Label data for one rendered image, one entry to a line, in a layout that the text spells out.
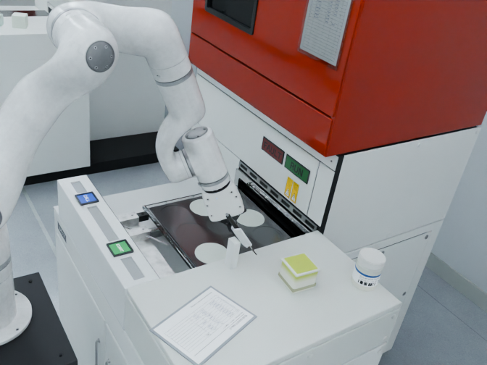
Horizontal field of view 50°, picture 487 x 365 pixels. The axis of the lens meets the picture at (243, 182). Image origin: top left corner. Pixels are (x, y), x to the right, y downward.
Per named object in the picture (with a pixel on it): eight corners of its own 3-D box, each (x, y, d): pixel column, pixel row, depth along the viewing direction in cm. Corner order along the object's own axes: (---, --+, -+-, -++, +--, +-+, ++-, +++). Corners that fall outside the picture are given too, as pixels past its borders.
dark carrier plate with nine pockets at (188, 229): (237, 189, 188) (237, 187, 187) (296, 243, 164) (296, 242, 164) (148, 208, 169) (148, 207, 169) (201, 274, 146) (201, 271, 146)
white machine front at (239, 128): (193, 150, 224) (203, 60, 204) (315, 264, 169) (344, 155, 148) (187, 152, 222) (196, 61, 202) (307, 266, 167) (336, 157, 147)
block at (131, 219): (134, 218, 166) (135, 211, 165) (138, 224, 164) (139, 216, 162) (110, 224, 162) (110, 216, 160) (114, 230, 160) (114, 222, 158)
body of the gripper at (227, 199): (197, 194, 138) (211, 226, 144) (234, 182, 137) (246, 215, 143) (196, 179, 144) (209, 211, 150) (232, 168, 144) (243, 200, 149)
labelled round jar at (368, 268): (363, 271, 145) (372, 244, 141) (382, 287, 141) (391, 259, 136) (345, 278, 142) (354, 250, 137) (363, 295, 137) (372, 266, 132)
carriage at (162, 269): (132, 224, 168) (133, 217, 167) (186, 297, 143) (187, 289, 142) (109, 230, 164) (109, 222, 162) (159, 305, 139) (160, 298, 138)
